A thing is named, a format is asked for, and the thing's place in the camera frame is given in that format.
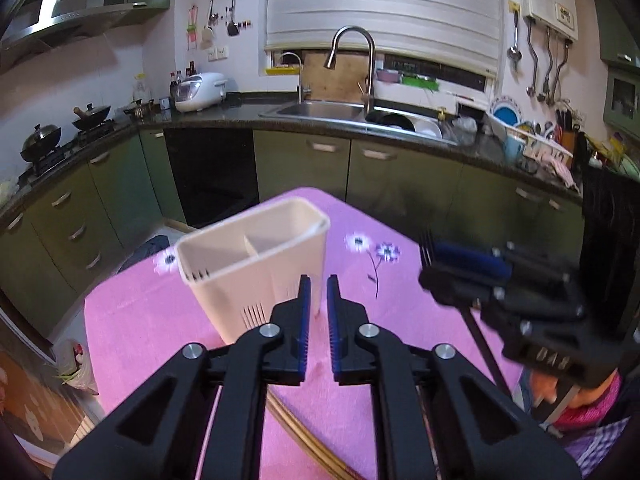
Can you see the checked purple clothing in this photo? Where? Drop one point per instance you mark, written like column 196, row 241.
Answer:
column 600, row 447

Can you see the white dish rack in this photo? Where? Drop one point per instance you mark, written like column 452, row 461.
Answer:
column 535, row 140

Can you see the dark stone countertop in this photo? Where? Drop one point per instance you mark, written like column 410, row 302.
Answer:
column 240, row 110

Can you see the wooden cutting board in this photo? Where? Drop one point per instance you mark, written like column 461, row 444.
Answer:
column 330, row 79

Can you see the plastic bag with vegetables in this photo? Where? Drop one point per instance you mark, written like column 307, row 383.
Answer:
column 75, row 366

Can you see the white bowl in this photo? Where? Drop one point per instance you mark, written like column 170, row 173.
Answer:
column 429, row 127

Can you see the gas stove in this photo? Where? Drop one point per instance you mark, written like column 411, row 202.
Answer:
column 70, row 152

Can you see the knife holder with knives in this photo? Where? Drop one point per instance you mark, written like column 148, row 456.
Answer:
column 565, row 127

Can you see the pink hanging rack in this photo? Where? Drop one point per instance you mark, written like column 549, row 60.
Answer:
column 192, row 27

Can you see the black wok with lid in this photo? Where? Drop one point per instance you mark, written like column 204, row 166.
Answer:
column 40, row 140

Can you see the white wall socket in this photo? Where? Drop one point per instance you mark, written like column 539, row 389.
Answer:
column 217, row 52

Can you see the hanging steel ladle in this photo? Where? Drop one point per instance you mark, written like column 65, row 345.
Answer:
column 514, row 50

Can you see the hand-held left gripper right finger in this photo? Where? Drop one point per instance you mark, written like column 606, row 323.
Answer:
column 334, row 330

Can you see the black hanging spatula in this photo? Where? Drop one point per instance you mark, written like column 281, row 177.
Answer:
column 232, row 25

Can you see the black appliance front panel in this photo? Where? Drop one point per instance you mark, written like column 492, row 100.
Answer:
column 212, row 175

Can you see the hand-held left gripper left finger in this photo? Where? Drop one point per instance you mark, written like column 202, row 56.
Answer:
column 303, row 330

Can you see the steel kitchen sink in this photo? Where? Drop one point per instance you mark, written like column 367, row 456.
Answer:
column 320, row 110

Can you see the blue cup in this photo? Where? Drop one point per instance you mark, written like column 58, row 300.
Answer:
column 512, row 149

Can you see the white window blind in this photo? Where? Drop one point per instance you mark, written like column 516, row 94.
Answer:
column 385, row 10

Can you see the person's right hand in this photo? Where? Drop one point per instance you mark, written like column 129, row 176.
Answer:
column 544, row 386

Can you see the pink cloth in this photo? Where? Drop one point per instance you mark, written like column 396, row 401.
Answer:
column 561, row 170

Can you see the tall steel faucet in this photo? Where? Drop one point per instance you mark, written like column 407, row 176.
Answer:
column 370, row 70

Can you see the dark blue floor cloth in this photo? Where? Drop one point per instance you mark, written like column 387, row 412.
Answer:
column 147, row 255

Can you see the green tray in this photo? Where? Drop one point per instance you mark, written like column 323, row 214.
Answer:
column 417, row 81

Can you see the green glass-front cabinet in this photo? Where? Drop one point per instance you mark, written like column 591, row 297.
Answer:
column 622, row 97

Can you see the small steel faucet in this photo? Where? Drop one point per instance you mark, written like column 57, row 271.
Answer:
column 300, row 85

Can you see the black plastic fork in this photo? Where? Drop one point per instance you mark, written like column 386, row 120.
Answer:
column 482, row 345

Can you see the small steel pot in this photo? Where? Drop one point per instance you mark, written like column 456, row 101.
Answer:
column 139, row 109

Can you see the pink flowered tablecloth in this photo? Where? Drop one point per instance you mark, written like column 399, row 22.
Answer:
column 390, row 320

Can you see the yellow tray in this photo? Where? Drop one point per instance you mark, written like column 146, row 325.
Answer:
column 282, row 70

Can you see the water heater pipes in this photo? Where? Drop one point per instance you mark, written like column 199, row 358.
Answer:
column 547, row 70

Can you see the steel range hood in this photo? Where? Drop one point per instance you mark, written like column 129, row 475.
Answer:
column 55, row 5

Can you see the white rice cooker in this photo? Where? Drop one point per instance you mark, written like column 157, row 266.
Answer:
column 200, row 92

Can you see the black pan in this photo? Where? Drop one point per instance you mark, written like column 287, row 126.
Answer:
column 395, row 120

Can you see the cooking oil jug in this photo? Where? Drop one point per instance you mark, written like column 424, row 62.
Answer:
column 141, row 88

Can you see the black chair back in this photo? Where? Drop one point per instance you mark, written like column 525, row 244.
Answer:
column 607, row 240

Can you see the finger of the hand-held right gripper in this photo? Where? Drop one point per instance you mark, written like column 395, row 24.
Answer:
column 450, row 287
column 470, row 259

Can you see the white plastic utensil holder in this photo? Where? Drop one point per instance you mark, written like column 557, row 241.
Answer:
column 235, row 285

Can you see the green base cabinets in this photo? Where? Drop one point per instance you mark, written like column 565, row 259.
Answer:
column 300, row 165

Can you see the group of sauce bottles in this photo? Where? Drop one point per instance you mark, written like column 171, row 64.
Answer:
column 179, row 77

